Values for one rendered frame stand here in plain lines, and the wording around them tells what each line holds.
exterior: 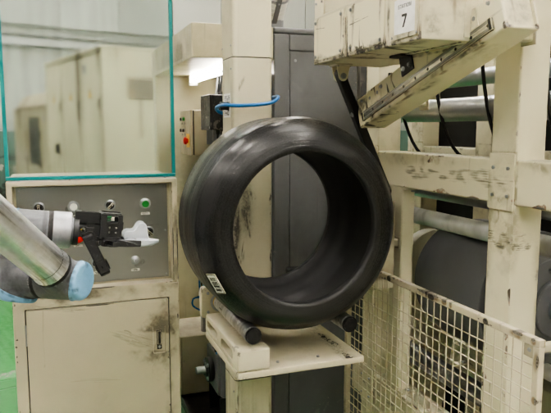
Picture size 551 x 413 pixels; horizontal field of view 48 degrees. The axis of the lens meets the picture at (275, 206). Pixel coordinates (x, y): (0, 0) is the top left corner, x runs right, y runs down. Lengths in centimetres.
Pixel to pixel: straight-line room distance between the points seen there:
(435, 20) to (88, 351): 154
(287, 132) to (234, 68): 43
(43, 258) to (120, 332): 91
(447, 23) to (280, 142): 48
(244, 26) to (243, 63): 11
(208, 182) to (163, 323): 84
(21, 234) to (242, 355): 65
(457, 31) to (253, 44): 68
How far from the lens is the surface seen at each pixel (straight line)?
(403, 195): 211
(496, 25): 148
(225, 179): 151
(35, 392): 229
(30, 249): 134
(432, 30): 148
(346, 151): 162
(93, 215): 157
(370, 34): 167
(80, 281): 145
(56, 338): 223
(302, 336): 192
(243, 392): 210
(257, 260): 198
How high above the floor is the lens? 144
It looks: 7 degrees down
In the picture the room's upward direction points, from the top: straight up
